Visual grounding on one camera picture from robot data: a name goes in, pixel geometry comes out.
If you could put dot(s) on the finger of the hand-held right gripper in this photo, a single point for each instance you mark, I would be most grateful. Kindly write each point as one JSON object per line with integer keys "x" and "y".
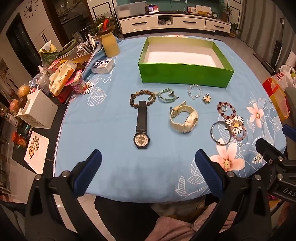
{"x": 290, "y": 132}
{"x": 266, "y": 147}

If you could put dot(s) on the white small appliance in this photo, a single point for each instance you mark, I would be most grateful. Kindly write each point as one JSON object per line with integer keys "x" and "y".
{"x": 191, "y": 9}

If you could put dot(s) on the clear storage box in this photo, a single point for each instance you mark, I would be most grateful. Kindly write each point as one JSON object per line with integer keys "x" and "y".
{"x": 129, "y": 10}

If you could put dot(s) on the cardboard tray with pens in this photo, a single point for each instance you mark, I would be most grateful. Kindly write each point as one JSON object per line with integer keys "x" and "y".
{"x": 79, "y": 56}

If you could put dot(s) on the alarm clock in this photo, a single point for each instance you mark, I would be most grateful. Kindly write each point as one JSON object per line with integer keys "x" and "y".
{"x": 215, "y": 15}

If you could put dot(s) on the white plastic bag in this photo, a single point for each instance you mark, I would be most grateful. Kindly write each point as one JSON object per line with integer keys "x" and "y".
{"x": 285, "y": 74}

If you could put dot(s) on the deer wall clock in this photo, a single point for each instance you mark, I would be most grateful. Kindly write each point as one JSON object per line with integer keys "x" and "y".
{"x": 31, "y": 5}

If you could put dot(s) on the orange fruit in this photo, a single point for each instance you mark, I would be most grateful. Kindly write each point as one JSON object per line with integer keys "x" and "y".
{"x": 23, "y": 90}
{"x": 14, "y": 106}

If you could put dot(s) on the small potted plant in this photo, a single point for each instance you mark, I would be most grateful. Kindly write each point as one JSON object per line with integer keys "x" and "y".
{"x": 234, "y": 30}

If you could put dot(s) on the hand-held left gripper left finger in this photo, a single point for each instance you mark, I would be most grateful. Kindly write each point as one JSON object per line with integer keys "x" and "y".
{"x": 89, "y": 170}

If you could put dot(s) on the black wrist watch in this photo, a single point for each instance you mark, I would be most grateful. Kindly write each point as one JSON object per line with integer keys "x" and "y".
{"x": 142, "y": 139}

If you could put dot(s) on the yellow flat box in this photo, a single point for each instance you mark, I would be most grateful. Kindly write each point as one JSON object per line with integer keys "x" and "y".
{"x": 203, "y": 9}

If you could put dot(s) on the pink yogurt cup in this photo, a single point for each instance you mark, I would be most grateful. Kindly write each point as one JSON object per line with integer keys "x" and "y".
{"x": 78, "y": 87}

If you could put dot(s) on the orange yellow shopping bag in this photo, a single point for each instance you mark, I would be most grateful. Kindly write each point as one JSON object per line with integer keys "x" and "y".
{"x": 277, "y": 97}

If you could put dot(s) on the paper sheet with drawing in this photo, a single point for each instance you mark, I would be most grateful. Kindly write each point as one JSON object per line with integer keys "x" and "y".
{"x": 39, "y": 161}

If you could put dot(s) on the blue floral cloth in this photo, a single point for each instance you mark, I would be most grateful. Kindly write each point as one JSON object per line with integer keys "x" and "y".
{"x": 115, "y": 129}

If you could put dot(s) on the silver bangle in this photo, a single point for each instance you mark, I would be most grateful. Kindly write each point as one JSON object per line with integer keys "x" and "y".
{"x": 211, "y": 133}

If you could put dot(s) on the tissue pack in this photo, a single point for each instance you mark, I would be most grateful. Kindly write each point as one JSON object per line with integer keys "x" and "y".
{"x": 101, "y": 65}

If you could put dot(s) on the tall potted plant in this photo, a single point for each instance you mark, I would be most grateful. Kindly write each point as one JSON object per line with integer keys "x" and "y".
{"x": 226, "y": 11}

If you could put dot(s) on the green cardboard box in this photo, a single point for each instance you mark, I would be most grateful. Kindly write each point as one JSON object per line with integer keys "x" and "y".
{"x": 185, "y": 74}

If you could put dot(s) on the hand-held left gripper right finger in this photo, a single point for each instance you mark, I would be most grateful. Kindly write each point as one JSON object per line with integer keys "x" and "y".
{"x": 209, "y": 171}

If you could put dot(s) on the green snack bag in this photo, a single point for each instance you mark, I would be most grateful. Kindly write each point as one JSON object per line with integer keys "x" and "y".
{"x": 47, "y": 54}

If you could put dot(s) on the yellow snack bag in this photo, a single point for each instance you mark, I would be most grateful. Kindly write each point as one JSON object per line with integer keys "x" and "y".
{"x": 61, "y": 76}

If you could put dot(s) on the white tv cabinet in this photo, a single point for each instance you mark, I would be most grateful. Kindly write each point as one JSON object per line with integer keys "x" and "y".
{"x": 185, "y": 21}

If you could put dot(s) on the pink fleece garment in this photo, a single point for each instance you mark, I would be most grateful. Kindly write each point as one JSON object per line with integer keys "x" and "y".
{"x": 175, "y": 228}

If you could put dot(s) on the white carton box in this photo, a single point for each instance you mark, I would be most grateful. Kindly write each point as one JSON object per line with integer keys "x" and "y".
{"x": 39, "y": 105}

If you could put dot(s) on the gold flower brooch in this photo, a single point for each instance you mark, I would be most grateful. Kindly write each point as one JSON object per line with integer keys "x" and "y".
{"x": 206, "y": 98}

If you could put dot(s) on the cream chunky wrist watch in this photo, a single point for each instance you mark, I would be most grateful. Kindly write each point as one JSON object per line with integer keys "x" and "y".
{"x": 191, "y": 118}

